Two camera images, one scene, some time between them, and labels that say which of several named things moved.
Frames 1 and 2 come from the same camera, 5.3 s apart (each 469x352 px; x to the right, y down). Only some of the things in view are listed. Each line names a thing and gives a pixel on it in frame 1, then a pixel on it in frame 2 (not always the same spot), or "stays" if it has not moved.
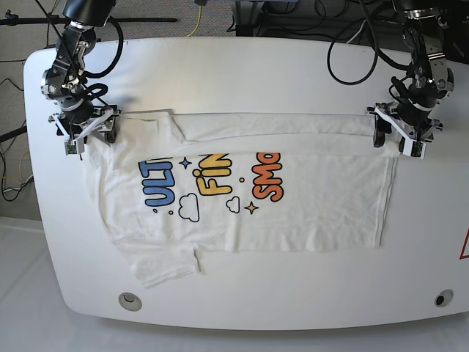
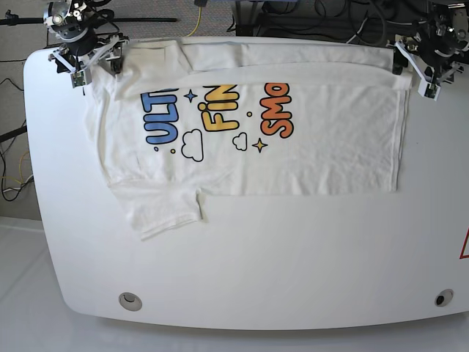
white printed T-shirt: x=174 y=184 → x=177 y=120
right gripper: x=103 y=119 → x=81 y=63
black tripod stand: x=12 y=20 stays
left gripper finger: x=382 y=127 → x=399 y=61
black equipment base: x=377 y=23 stays
